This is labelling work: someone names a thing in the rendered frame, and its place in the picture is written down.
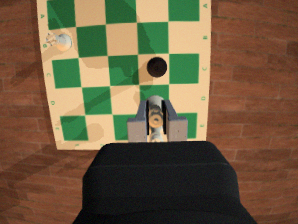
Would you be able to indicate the black chess piece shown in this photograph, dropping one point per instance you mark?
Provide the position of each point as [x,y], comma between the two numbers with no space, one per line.
[158,67]

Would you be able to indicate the green and cream chessboard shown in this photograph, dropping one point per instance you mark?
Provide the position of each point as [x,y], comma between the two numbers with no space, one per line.
[99,82]

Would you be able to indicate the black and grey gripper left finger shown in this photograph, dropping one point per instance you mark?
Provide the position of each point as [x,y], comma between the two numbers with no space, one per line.
[138,127]

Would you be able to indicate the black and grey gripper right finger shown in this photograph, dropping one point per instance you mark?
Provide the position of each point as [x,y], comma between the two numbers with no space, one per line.
[174,127]

